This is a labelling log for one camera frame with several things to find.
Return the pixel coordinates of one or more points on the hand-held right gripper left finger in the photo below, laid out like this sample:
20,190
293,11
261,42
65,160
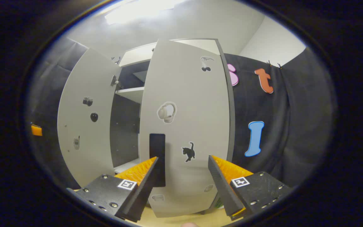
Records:
140,194

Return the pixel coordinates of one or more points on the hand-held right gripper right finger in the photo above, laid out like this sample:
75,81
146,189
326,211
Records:
224,189

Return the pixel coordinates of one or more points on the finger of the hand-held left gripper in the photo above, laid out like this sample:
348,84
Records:
36,130

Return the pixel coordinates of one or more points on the white cabinet door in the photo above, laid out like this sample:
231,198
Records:
87,157
200,110

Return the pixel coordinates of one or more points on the grey and white cabinet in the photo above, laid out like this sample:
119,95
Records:
124,126

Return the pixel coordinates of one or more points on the white cabinet shelf board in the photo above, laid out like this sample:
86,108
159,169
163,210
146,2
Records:
132,94

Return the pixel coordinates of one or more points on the green leafy item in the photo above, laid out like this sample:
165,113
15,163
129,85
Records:
220,202

